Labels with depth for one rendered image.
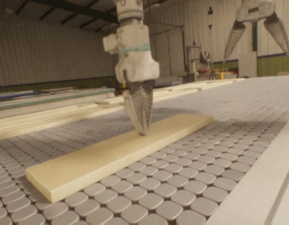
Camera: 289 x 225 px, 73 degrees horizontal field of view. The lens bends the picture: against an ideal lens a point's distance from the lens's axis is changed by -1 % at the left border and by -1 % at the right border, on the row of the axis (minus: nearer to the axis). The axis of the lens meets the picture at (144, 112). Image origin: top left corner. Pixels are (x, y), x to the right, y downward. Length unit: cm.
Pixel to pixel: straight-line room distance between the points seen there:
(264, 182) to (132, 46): 33
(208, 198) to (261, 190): 7
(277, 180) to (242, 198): 7
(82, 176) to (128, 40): 28
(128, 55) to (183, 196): 29
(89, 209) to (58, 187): 6
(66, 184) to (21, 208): 6
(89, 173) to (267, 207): 24
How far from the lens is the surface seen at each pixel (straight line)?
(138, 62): 42
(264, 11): 72
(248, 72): 1015
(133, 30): 44
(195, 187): 30
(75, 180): 33
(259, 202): 28
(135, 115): 45
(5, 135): 84
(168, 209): 26
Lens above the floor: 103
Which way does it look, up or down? 10 degrees down
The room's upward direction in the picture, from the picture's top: 6 degrees counter-clockwise
